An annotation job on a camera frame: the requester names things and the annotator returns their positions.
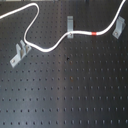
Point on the left grey cable clip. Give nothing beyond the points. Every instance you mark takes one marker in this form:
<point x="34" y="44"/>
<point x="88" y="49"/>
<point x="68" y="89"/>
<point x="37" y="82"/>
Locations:
<point x="21" y="51"/>

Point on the grey cable clip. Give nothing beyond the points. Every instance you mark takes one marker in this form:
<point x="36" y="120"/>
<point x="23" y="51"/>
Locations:
<point x="120" y="25"/>
<point x="21" y="51"/>
<point x="70" y="25"/>

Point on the middle grey cable clip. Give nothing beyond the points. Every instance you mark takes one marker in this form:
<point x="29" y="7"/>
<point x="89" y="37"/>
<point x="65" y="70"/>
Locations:
<point x="70" y="25"/>

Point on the right grey cable clip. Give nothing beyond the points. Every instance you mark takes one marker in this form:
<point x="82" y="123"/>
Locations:
<point x="120" y="25"/>

